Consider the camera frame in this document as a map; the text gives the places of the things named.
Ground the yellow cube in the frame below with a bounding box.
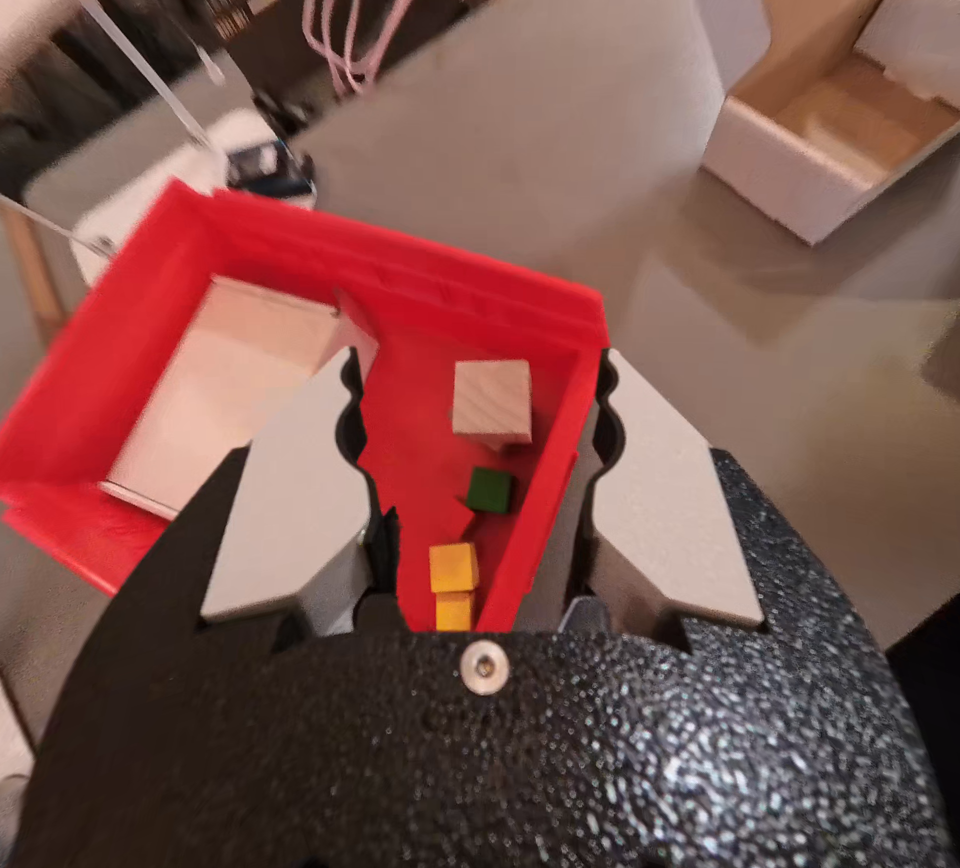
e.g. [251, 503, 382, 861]
[435, 590, 477, 633]
[428, 542, 481, 593]

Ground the green cube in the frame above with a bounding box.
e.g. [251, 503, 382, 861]
[465, 466, 517, 515]

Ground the white cardboard box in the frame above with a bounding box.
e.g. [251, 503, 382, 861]
[699, 0, 960, 248]

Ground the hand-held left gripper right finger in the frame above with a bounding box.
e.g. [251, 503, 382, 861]
[573, 347, 766, 635]

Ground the dark clothing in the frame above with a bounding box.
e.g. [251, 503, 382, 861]
[885, 594, 960, 868]

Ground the small black gadget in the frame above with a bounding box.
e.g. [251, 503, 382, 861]
[225, 139, 318, 200]

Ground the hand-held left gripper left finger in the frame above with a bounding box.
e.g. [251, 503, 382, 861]
[199, 345, 400, 635]

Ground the white side table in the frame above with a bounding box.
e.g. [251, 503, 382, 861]
[71, 109, 318, 269]

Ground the red plastic bin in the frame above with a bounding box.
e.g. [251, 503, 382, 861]
[0, 179, 610, 635]

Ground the black labelled case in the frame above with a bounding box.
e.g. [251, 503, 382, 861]
[191, 0, 282, 42]

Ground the plain wooden cube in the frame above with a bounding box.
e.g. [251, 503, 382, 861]
[450, 359, 535, 454]

